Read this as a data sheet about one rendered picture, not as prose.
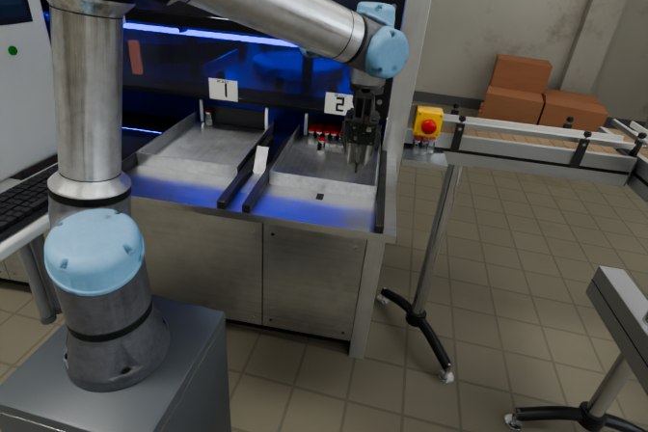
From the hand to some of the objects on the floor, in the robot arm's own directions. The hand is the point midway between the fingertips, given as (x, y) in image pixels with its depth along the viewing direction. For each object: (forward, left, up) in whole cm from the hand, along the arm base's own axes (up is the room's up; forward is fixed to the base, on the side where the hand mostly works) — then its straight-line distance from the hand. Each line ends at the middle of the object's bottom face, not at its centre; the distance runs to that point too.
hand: (356, 166), depth 95 cm
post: (+28, -7, -95) cm, 99 cm away
